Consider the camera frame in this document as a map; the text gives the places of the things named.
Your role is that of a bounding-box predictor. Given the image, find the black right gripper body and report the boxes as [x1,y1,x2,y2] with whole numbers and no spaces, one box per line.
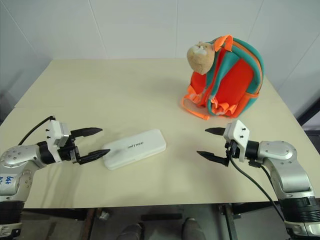
[223,139,239,168]

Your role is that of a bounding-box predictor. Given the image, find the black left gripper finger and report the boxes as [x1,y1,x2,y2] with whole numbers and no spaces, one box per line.
[79,148,111,165]
[70,127,104,139]

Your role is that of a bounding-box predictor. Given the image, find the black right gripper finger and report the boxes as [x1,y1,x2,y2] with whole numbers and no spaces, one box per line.
[196,150,230,168]
[204,126,227,137]

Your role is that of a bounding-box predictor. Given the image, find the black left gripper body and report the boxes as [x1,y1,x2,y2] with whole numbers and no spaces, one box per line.
[57,136,82,165]

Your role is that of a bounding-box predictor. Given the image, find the white plastic pencil case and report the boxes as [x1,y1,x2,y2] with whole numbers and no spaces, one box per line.
[102,128,167,172]

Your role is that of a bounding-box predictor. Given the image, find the orange teal plush monkey backpack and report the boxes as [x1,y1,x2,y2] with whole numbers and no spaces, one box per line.
[180,34,266,122]

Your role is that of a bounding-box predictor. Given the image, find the dark grey rounded shape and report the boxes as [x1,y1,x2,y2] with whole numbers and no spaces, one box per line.
[183,217,204,240]
[116,222,145,240]

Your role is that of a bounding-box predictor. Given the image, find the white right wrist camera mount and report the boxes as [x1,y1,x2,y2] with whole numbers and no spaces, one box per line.
[222,119,251,163]

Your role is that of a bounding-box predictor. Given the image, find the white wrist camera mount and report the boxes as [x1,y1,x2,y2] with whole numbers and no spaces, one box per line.
[45,119,71,163]
[222,119,251,163]

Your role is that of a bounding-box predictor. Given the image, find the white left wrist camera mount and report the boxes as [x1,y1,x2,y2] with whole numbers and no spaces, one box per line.
[45,119,71,163]

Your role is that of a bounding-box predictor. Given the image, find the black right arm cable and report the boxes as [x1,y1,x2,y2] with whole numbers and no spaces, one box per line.
[229,149,286,222]

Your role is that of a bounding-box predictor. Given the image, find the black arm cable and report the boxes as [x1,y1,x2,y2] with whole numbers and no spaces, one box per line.
[229,149,286,222]
[16,115,56,146]

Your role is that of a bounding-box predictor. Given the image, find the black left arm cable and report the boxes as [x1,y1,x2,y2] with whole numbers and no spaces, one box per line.
[16,115,56,146]

